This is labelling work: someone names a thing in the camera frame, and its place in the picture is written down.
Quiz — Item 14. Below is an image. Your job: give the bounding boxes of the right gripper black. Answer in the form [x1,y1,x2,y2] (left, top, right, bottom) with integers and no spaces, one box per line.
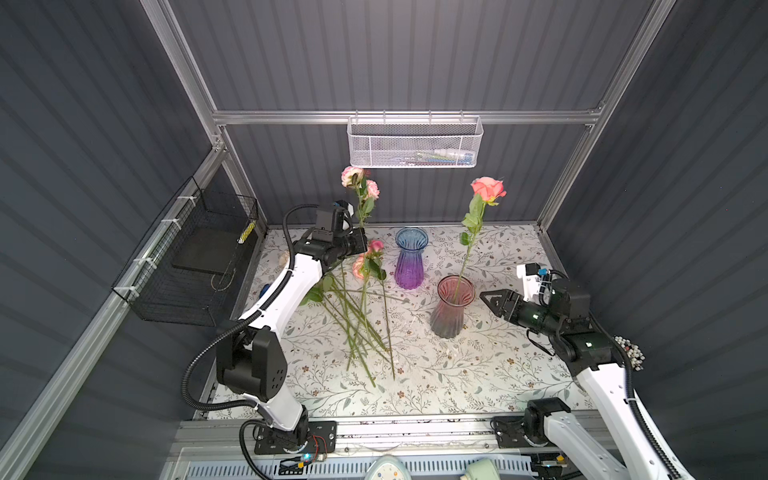
[480,289,560,339]

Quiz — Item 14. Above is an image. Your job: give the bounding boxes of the pink grey glass vase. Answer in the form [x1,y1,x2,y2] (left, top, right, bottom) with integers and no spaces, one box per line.
[429,275,476,339]

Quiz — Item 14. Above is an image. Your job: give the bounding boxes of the salmon pink rose stem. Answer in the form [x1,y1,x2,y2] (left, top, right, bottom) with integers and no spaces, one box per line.
[451,176,506,303]

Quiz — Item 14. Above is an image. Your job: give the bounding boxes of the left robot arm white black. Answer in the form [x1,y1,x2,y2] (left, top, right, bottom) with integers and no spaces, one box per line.
[216,227,368,432]

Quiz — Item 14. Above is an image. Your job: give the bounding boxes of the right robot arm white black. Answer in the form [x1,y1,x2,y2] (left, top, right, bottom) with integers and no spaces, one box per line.
[480,279,692,479]

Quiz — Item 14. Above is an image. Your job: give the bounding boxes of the bunch of artificial flowers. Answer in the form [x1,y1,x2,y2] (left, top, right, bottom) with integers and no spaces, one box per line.
[301,239,394,386]

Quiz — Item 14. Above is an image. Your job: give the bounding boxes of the blue purple glass vase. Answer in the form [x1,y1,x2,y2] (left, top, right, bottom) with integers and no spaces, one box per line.
[395,227,429,290]

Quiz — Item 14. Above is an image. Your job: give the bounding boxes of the floral patterned table mat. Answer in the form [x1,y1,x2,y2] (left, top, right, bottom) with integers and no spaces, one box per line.
[206,224,592,420]

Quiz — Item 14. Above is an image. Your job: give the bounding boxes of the blue artificial flower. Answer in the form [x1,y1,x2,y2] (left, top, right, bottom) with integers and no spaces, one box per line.
[258,284,271,299]

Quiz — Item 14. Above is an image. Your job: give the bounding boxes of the yellow green marker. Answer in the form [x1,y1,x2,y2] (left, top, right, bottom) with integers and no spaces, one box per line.
[237,221,256,244]

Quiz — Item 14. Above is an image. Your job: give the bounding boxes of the markers in white basket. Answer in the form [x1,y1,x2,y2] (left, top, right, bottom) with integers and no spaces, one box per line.
[389,148,476,166]

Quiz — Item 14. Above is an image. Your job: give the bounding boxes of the bundle of white-tipped sticks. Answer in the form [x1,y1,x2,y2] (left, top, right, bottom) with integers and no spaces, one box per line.
[614,336,645,371]

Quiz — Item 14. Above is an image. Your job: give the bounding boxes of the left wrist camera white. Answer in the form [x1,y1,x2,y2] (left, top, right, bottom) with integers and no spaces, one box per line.
[315,200,354,238]

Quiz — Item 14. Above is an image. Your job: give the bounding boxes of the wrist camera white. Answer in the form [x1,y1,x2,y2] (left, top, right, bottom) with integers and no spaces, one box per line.
[516,263,550,301]
[315,200,354,238]

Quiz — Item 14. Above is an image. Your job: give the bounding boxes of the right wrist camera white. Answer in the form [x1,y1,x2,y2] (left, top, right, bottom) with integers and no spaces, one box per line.
[516,263,550,301]

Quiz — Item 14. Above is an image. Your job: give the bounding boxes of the white wire mesh basket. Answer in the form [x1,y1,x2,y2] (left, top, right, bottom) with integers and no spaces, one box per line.
[346,114,484,169]

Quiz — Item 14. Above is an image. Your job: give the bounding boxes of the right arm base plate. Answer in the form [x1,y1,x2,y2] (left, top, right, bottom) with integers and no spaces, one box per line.
[490,415,540,448]

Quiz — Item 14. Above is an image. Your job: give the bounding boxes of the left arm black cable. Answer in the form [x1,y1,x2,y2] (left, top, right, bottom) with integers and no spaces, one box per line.
[181,203,320,413]

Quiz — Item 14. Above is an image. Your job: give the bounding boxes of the black wire basket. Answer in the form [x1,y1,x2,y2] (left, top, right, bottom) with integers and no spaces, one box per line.
[113,180,260,327]

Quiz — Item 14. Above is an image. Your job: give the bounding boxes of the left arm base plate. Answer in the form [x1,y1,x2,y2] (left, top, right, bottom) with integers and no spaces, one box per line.
[253,421,338,455]

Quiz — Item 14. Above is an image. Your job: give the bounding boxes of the white vented rail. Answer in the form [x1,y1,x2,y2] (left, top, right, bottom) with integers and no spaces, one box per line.
[173,454,538,479]

